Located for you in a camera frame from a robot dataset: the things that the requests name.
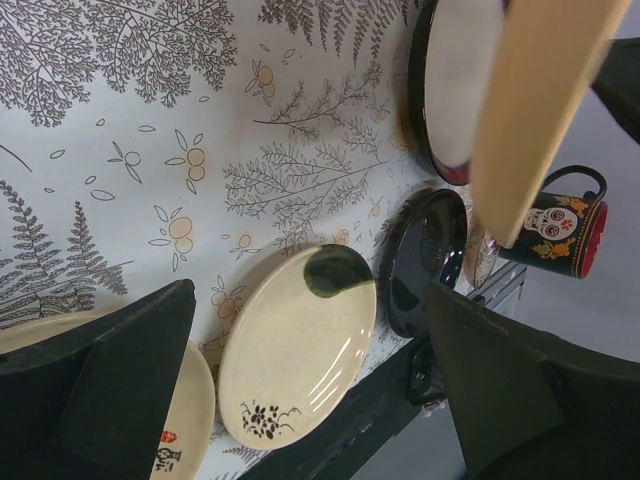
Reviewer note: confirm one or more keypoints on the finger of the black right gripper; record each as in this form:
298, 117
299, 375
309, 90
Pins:
617, 85

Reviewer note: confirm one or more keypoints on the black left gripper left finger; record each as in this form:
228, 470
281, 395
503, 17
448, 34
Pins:
86, 395

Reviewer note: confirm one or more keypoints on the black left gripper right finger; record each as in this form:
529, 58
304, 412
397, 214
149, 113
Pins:
528, 404

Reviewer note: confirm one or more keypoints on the yellow bear plate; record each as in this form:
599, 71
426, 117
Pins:
548, 55

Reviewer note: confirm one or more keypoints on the red rimmed grey plate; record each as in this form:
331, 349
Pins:
451, 56

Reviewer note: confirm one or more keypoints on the cream floral plate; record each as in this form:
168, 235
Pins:
186, 431

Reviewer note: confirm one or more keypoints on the pink speckled glass plate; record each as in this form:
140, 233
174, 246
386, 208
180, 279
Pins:
481, 250

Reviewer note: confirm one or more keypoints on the black skull mug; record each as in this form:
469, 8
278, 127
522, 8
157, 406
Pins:
562, 233

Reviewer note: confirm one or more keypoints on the black round plate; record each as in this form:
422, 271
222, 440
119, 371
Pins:
425, 245

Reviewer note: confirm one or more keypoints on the cream plate with green patch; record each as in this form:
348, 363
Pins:
297, 346

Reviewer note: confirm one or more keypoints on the floral table mat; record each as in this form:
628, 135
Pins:
144, 142

